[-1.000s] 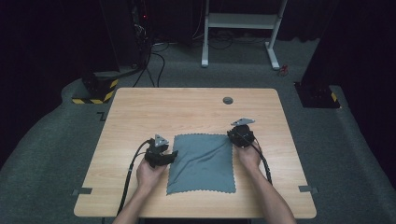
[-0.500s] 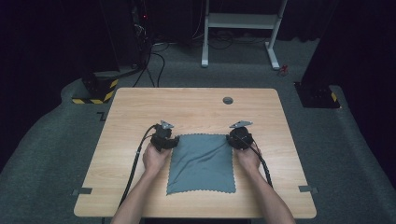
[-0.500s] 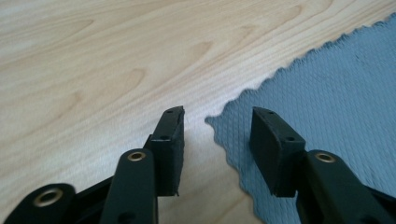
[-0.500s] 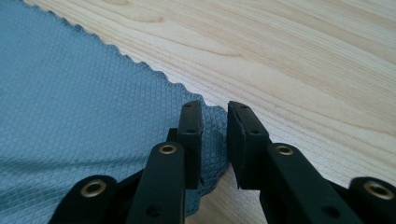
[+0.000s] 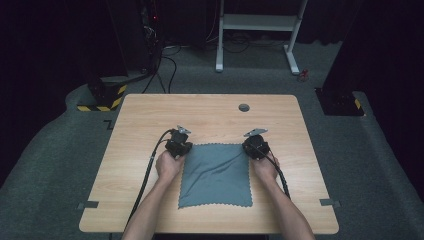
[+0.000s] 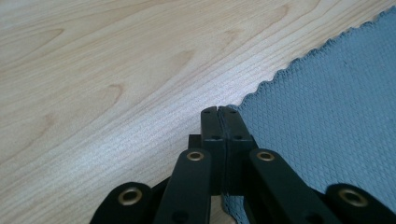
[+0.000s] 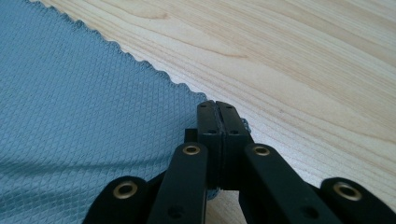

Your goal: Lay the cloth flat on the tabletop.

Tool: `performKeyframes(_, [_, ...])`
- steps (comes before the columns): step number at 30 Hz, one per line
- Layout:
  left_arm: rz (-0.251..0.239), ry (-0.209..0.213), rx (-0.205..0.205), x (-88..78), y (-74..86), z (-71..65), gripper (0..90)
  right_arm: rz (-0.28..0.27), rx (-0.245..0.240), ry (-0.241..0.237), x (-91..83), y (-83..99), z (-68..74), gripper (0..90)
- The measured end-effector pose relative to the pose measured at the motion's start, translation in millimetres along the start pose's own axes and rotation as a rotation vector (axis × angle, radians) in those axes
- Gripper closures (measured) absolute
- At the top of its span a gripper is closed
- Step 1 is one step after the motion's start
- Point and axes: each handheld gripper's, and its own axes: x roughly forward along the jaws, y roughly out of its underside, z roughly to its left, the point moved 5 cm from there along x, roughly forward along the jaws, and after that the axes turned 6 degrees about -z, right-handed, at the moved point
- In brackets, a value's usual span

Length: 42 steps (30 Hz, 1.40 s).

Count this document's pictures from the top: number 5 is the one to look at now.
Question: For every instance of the grey-blue microfibre cloth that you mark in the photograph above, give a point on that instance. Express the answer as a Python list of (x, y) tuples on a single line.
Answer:
[(215, 176)]

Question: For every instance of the white metal stand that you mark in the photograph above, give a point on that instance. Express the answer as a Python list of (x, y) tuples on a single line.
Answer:
[(256, 22)]

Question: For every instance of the black yellow striped stand base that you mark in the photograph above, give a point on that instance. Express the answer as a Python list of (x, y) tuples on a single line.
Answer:
[(106, 98)]

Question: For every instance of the grey tape piece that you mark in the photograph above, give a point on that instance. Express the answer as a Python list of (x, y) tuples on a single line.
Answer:
[(89, 205), (330, 202)]

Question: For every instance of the black equipment rack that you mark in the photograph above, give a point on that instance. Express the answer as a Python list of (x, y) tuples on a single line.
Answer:
[(143, 33)]

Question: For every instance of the person's left hand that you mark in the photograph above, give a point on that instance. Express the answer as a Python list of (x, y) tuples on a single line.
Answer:
[(168, 166)]

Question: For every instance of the person's right hand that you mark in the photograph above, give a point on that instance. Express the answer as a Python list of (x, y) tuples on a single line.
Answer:
[(265, 170)]

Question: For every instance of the small red object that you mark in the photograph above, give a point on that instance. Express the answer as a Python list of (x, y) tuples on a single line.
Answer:
[(302, 76)]

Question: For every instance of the black floor tape mark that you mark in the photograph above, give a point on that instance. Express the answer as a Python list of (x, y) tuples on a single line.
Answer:
[(108, 125)]

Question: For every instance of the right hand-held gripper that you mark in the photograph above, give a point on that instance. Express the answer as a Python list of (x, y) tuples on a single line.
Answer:
[(255, 145)]

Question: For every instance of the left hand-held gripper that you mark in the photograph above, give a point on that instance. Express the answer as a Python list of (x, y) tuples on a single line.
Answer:
[(178, 145)]

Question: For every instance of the grey round table grommet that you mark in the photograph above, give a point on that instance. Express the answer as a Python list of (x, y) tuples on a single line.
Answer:
[(244, 107)]

